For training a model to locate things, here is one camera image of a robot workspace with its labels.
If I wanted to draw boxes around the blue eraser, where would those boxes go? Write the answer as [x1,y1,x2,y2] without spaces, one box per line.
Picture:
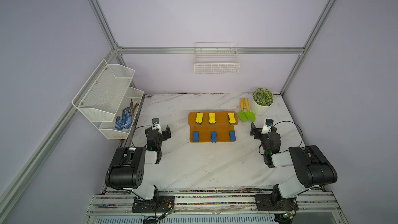
[192,131,200,143]
[229,130,236,142]
[211,131,218,143]

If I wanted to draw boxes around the yellow eraser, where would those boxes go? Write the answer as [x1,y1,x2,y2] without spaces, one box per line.
[195,112,204,124]
[208,113,216,124]
[228,113,237,125]

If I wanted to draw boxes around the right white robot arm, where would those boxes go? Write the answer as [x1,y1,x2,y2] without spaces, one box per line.
[250,119,338,204]

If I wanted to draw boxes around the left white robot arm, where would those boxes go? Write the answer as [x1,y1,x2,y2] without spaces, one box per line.
[105,126,171,203]

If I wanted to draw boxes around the orange wooden two-tier shelf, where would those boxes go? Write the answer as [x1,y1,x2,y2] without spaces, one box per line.
[188,112,239,143]

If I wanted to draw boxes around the green shovel right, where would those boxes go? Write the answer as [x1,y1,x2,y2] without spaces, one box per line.
[244,98,256,122]

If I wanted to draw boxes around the green shovel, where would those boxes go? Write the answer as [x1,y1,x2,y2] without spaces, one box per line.
[237,98,248,122]
[244,98,256,122]

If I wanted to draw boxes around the green shovel left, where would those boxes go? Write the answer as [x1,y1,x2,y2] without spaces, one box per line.
[237,98,248,122]

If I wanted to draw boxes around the potted green plant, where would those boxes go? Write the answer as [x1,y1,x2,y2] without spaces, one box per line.
[252,88,274,116]

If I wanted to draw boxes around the brown sticks in rack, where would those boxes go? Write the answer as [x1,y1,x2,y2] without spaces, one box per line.
[130,99,139,116]

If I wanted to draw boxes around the blue crumpled item in rack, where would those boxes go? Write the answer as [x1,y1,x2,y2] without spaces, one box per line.
[115,107,133,131]

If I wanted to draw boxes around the white mesh two-tier rack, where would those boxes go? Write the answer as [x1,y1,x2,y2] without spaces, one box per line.
[72,60,144,140]

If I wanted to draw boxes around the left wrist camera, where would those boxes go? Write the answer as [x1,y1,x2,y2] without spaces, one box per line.
[152,118,162,132]

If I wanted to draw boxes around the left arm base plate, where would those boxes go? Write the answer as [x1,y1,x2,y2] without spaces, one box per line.
[132,196,175,214]

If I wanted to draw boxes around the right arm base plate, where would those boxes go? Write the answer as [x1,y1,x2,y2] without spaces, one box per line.
[255,194,299,212]

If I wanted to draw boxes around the white wire wall basket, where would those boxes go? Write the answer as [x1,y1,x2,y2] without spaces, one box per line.
[194,43,240,75]

